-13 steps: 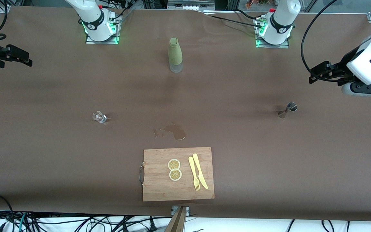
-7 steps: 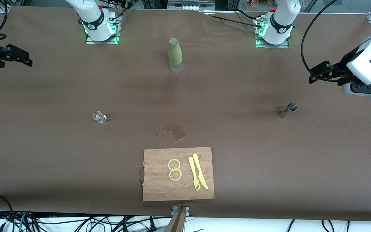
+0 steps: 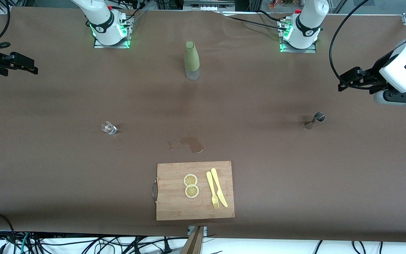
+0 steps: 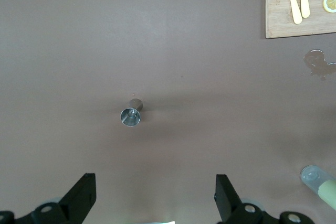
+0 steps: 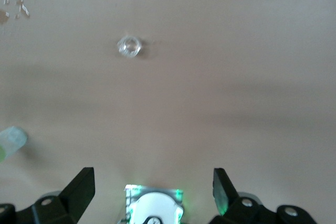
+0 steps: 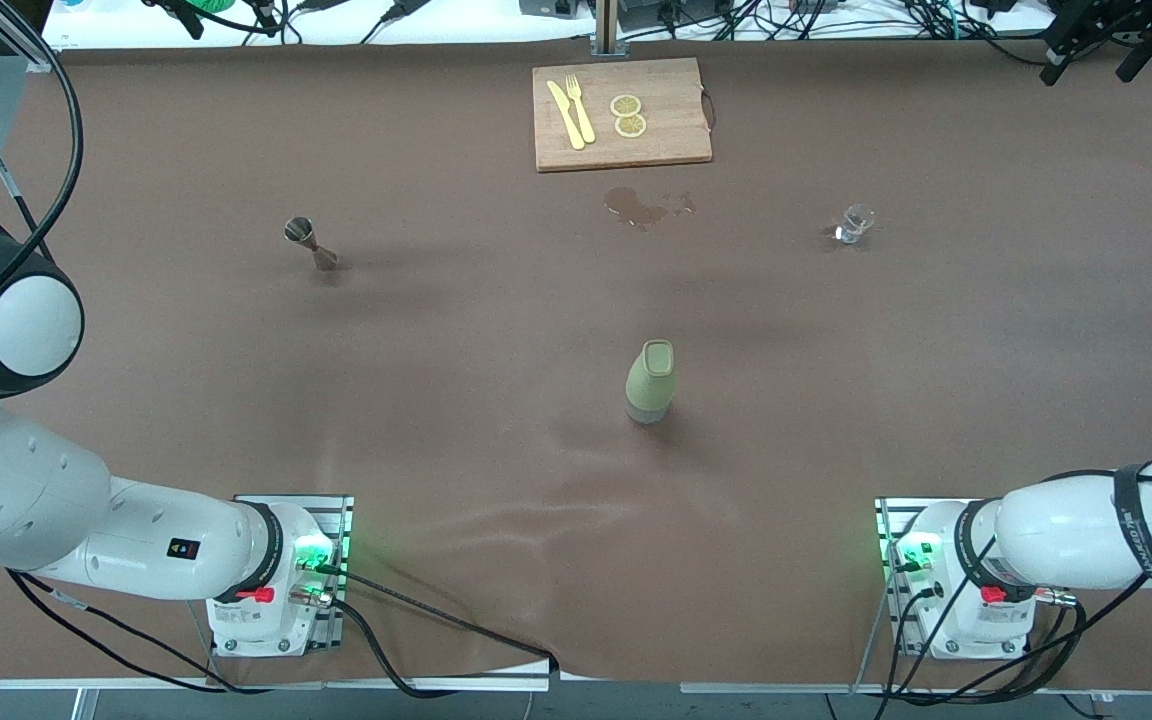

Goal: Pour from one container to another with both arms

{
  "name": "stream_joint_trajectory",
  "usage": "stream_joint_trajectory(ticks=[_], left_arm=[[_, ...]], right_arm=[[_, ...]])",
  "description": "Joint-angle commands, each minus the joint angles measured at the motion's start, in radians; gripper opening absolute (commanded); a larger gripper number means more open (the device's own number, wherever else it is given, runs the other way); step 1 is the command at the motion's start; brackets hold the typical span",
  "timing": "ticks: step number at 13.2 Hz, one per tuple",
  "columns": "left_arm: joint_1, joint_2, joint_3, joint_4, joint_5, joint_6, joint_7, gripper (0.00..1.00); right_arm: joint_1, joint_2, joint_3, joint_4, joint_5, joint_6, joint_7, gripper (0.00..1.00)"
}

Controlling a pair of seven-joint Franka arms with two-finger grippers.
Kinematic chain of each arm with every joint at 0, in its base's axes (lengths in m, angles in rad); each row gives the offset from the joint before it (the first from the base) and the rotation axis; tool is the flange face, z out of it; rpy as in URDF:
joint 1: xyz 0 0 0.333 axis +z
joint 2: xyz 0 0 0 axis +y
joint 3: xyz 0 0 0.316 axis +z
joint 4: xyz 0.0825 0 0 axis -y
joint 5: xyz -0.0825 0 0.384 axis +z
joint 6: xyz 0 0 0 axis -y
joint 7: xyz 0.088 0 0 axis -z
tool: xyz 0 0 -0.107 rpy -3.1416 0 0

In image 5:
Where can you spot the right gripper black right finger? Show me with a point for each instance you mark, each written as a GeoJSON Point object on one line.
{"type": "Point", "coordinates": [223, 192]}

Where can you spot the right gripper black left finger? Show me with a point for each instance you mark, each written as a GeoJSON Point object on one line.
{"type": "Point", "coordinates": [78, 190]}

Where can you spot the clear glass measuring cup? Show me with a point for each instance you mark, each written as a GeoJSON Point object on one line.
{"type": "Point", "coordinates": [123, 51]}

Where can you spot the green sleeved glass bottle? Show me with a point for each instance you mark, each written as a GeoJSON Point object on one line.
{"type": "Point", "coordinates": [11, 140]}

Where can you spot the spilled liquid puddle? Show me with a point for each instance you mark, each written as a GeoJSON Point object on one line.
{"type": "Point", "coordinates": [22, 7]}

